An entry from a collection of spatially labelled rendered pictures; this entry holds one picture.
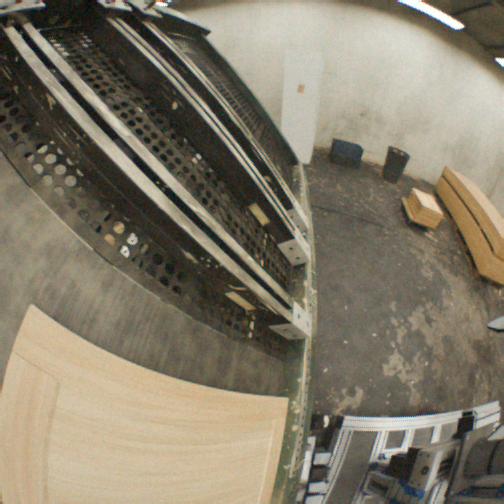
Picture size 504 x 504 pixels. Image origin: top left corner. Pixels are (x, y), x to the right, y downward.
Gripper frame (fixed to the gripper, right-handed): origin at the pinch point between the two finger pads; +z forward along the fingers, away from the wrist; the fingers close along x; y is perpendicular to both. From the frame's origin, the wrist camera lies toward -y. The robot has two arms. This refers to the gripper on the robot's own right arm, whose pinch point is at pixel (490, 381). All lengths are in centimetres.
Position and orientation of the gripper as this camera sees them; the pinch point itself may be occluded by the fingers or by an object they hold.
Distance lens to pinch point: 33.6
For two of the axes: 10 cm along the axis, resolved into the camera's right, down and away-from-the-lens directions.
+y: -8.3, -5.3, -1.6
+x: -3.4, 7.2, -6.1
